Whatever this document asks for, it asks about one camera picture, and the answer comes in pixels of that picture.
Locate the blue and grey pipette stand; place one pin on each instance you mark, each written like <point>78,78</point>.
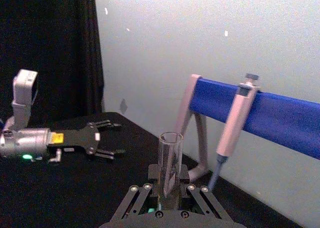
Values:
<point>275,112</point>

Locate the grey pipette with blue tip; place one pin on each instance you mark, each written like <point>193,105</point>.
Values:
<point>233,125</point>

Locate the black hanging curtain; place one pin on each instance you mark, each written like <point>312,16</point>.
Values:
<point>50,50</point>

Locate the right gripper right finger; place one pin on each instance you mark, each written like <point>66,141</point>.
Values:
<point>200,200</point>

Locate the black table cloth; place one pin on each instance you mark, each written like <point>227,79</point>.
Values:
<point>75,188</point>

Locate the clear test tube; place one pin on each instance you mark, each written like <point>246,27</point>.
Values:
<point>170,150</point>

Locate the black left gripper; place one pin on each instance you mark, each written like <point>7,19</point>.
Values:
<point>77,140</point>

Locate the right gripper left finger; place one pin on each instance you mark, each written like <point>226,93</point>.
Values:
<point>140,200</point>

